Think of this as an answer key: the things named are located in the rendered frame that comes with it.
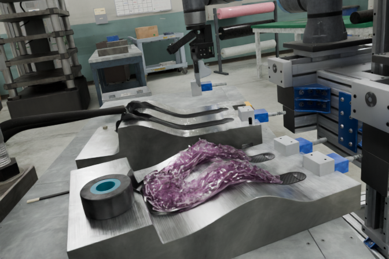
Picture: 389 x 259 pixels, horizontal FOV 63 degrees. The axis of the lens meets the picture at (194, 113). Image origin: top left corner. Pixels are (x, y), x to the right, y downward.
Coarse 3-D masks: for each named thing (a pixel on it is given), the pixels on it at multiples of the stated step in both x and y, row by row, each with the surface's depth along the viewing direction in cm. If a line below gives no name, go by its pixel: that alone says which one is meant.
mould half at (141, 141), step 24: (144, 120) 85; (168, 120) 92; (192, 120) 95; (240, 120) 88; (96, 144) 93; (120, 144) 83; (144, 144) 83; (168, 144) 84; (192, 144) 84; (216, 144) 84; (240, 144) 84; (144, 168) 85
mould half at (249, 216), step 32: (128, 160) 68; (224, 160) 64; (288, 160) 70; (224, 192) 54; (256, 192) 52; (288, 192) 56; (320, 192) 57; (352, 192) 57; (96, 224) 46; (128, 224) 45; (160, 224) 51; (192, 224) 49; (224, 224) 49; (256, 224) 51; (288, 224) 54; (96, 256) 43; (128, 256) 45; (160, 256) 47; (192, 256) 49; (224, 256) 51
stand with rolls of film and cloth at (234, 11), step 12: (228, 12) 601; (240, 12) 613; (252, 12) 627; (264, 12) 642; (276, 12) 658; (216, 24) 605; (240, 24) 624; (252, 24) 631; (216, 36) 610; (228, 36) 612; (240, 36) 629; (276, 36) 672; (216, 48) 621; (228, 48) 625; (240, 48) 633; (252, 48) 644; (264, 48) 658; (276, 48) 680; (216, 72) 643
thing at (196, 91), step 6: (192, 84) 113; (204, 84) 114; (210, 84) 114; (216, 84) 116; (222, 84) 116; (192, 90) 114; (198, 90) 114; (204, 90) 114; (210, 90) 115; (192, 96) 115
